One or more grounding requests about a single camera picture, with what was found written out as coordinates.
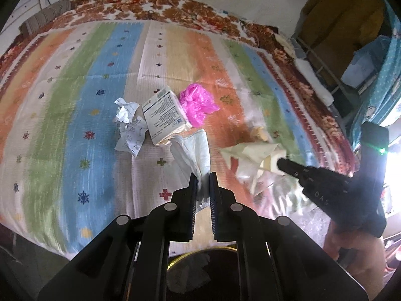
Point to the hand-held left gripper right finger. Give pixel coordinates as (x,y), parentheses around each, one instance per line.
(214,203)

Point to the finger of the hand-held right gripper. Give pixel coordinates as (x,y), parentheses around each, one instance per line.
(291,167)

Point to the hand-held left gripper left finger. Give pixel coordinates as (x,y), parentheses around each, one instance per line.
(191,203)

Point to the clear plastic bag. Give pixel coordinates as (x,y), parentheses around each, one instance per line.
(282,200)

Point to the cream plastic bag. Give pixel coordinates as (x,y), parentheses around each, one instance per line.
(250,153)

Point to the small wrapper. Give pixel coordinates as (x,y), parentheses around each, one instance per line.
(260,133)

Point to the white plastic bag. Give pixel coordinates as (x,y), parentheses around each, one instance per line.
(194,150)

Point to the brown round bin gold rim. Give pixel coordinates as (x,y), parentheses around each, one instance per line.
(219,272)

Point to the white carton blue print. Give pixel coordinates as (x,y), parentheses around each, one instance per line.
(163,113)

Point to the pink plastic bag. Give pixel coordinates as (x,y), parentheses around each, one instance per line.
(195,100)

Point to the person's right forearm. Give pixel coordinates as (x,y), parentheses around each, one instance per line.
(369,272)

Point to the person's right hand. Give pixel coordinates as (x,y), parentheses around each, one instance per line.
(335,238)

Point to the white folded cloth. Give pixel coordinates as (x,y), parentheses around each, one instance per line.
(313,78)

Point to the cream cloth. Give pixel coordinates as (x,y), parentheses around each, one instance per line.
(286,45)

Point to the light blue cloth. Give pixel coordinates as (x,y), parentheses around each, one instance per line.
(363,65)

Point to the blue dotted curtain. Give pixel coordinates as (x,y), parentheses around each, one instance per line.
(388,78)

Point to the striped colourful bed sheet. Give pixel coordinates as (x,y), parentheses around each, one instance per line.
(78,131)

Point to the mustard yellow garment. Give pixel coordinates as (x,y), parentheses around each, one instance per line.
(341,22)

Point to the brown floral blanket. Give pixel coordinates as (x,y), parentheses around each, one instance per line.
(188,8)

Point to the grey pillow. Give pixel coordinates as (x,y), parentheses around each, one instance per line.
(44,17)

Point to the white headboard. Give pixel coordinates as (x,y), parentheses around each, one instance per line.
(28,6)

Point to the metal bed rail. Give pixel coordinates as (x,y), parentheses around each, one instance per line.
(313,57)

